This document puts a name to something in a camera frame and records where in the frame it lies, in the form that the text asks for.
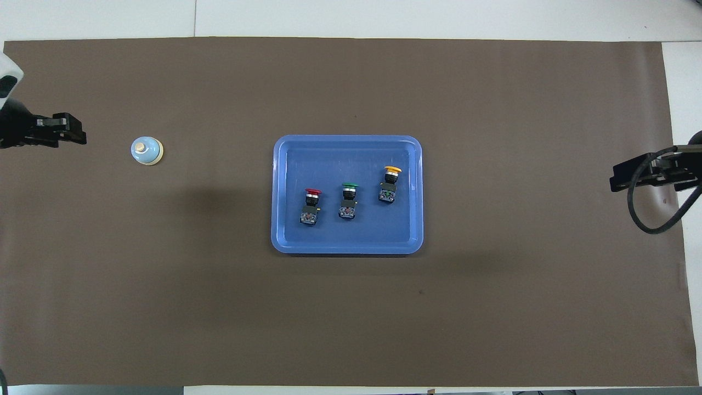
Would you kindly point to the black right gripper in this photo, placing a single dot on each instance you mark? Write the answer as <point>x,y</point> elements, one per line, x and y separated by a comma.
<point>680,167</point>

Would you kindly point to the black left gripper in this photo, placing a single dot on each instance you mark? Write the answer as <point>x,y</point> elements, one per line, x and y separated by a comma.
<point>16,129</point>

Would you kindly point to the yellow push button switch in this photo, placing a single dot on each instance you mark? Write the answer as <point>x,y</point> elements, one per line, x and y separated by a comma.
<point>388,186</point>

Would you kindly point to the red push button switch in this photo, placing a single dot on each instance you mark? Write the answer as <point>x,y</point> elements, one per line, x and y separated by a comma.
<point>310,208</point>

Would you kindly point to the green push button switch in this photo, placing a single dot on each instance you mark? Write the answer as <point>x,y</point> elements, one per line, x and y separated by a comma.
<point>347,203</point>

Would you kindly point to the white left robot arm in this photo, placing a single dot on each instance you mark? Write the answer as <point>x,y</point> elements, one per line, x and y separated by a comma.
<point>8,68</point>

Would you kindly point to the light blue desk bell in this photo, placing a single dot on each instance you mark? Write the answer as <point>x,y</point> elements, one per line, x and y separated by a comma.
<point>146,151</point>

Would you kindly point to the blue plastic tray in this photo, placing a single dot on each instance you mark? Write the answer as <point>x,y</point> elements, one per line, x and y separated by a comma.
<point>307,159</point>

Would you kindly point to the brown paper table mat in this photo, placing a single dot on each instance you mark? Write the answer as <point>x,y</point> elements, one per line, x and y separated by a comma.
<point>351,318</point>

